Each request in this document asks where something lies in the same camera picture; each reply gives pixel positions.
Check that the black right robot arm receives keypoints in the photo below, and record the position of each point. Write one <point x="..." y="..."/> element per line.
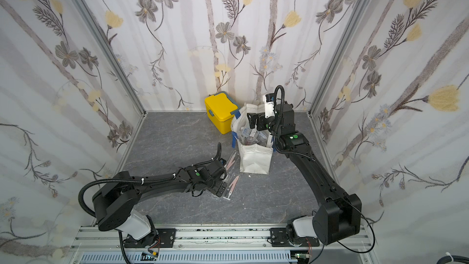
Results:
<point x="339" y="214"/>

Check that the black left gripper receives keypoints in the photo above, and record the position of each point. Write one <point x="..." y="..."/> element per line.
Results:
<point x="217" y="190"/>

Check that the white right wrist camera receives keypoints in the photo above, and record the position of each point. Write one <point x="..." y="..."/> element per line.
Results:
<point x="270" y="103"/>

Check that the white canvas bag blue handles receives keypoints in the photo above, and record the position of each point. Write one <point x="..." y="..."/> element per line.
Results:
<point x="255" y="158"/>

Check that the clear case pink compass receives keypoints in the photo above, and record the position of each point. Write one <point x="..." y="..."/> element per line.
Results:
<point x="232" y="160"/>
<point x="231" y="187"/>

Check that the clear case pink compass upper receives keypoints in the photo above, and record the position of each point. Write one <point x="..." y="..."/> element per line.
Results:
<point x="232" y="160"/>

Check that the yellow lidded storage box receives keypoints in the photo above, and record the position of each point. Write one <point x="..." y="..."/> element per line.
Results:
<point x="221" y="109"/>

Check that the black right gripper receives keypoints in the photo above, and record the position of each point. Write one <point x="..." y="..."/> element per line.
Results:
<point x="256" y="121"/>

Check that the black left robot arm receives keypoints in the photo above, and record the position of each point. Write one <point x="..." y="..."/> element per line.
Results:
<point x="111" y="201"/>

